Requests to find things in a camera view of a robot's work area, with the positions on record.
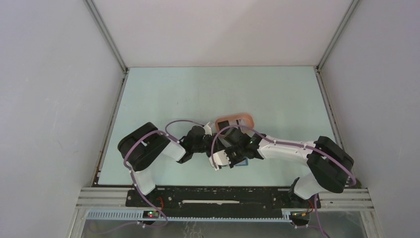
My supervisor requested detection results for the black card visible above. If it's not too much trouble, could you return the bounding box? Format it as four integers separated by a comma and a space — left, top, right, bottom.
217, 120, 230, 131

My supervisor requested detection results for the blue card holder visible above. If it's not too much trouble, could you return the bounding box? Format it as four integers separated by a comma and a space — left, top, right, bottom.
235, 157, 249, 166

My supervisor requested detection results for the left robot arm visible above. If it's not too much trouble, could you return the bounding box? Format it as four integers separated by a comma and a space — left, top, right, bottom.
117, 122, 215, 207

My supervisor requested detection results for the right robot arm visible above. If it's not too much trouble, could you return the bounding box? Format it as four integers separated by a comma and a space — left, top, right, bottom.
209, 127, 357, 207

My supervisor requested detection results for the pink oval tray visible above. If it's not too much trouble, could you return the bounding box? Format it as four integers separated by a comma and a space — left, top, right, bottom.
214, 113, 255, 132

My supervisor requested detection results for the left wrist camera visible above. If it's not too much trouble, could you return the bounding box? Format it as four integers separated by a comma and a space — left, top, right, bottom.
203, 121, 213, 135

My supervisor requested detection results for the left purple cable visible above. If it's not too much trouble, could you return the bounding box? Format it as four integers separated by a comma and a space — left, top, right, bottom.
123, 119, 204, 175

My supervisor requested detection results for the purple cable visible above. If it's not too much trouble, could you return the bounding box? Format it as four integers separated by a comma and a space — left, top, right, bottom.
123, 119, 204, 175
210, 124, 357, 188

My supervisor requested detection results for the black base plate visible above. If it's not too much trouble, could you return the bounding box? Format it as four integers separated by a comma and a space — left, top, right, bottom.
125, 186, 321, 219

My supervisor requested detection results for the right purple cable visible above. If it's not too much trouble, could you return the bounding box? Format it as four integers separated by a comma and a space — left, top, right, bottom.
210, 124, 357, 188

